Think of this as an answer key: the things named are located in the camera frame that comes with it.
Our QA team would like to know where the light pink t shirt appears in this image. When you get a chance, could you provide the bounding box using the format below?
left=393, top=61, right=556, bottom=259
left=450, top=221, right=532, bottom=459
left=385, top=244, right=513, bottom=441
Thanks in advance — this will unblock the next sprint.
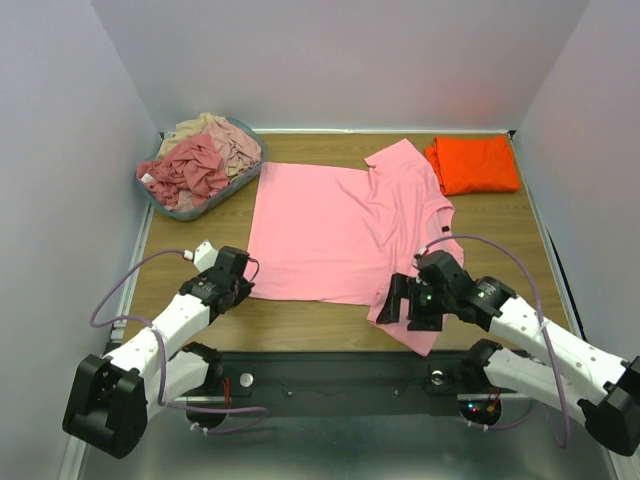
left=247, top=138, right=466, bottom=357

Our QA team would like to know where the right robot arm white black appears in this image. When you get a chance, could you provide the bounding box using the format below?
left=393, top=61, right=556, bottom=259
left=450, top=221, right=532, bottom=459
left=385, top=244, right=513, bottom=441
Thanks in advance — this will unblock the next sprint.
left=376, top=250, right=639, bottom=457

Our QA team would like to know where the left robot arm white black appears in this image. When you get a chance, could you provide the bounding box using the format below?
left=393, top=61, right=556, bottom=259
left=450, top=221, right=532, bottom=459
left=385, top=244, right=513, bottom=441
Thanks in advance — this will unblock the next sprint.
left=62, top=242, right=254, bottom=459

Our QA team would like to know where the grey laundry basket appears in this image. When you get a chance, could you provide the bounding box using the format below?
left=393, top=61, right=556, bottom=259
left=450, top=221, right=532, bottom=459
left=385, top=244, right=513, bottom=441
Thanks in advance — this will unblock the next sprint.
left=135, top=117, right=267, bottom=222

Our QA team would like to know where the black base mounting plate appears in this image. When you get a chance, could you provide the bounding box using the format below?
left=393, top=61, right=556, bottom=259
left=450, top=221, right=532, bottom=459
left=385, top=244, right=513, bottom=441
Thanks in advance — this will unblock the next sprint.
left=182, top=350, right=507, bottom=417

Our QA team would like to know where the dark pink crumpled shirt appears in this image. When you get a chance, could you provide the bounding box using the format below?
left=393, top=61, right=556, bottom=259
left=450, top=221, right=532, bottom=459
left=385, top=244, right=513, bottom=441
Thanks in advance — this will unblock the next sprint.
left=136, top=134, right=230, bottom=210

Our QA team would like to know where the folded orange t shirt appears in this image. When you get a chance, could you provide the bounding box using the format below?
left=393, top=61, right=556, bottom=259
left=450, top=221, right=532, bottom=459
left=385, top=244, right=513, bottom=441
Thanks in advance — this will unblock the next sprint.
left=425, top=135, right=520, bottom=196

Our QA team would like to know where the pale pink crumpled shirt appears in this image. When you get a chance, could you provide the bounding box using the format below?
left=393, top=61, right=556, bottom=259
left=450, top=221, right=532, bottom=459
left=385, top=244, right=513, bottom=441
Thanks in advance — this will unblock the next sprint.
left=202, top=118, right=262, bottom=180

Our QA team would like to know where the beige crumpled shirt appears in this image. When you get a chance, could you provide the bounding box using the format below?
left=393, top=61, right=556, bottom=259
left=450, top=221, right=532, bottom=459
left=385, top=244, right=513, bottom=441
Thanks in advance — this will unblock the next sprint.
left=156, top=112, right=227, bottom=159

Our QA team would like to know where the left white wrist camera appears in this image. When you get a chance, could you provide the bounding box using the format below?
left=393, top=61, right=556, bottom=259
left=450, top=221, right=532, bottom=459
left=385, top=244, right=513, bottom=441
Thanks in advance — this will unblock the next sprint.
left=182, top=240, right=219, bottom=273

